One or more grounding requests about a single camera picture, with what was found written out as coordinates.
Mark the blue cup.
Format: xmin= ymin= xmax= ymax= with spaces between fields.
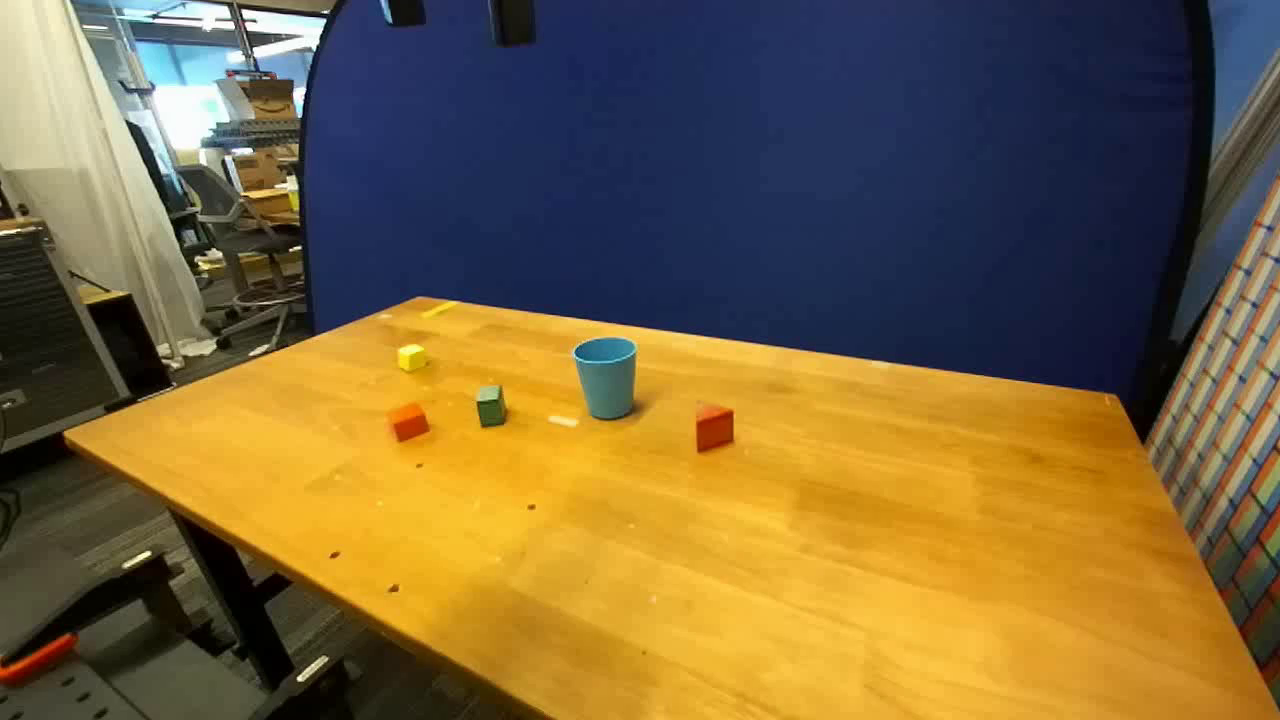
xmin=573 ymin=333 xmax=645 ymax=426

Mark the green cube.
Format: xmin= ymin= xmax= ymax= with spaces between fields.
xmin=474 ymin=381 xmax=513 ymax=434

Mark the red triangular block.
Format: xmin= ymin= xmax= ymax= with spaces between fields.
xmin=693 ymin=403 xmax=740 ymax=458

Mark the blue round backdrop screen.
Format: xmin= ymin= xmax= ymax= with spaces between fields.
xmin=298 ymin=0 xmax=1221 ymax=434

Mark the orange-red block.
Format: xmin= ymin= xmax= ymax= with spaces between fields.
xmin=387 ymin=401 xmax=438 ymax=444

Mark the grey office chair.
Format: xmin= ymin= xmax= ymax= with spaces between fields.
xmin=175 ymin=160 xmax=312 ymax=352

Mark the shelf with cardboard boxes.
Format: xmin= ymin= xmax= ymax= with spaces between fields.
xmin=195 ymin=69 xmax=305 ymax=233

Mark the black table leg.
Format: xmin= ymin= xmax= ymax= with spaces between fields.
xmin=170 ymin=509 xmax=301 ymax=694

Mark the black floor equipment base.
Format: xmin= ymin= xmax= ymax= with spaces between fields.
xmin=0 ymin=542 xmax=360 ymax=720

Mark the black equipment cabinet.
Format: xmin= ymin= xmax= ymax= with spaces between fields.
xmin=0 ymin=217 xmax=131 ymax=453

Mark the colourful checkered panel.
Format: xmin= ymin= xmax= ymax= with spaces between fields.
xmin=1144 ymin=178 xmax=1280 ymax=710

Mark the white curtain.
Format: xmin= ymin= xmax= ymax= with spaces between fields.
xmin=0 ymin=0 xmax=221 ymax=370

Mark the orange handle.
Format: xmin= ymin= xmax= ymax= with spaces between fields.
xmin=0 ymin=630 xmax=81 ymax=694

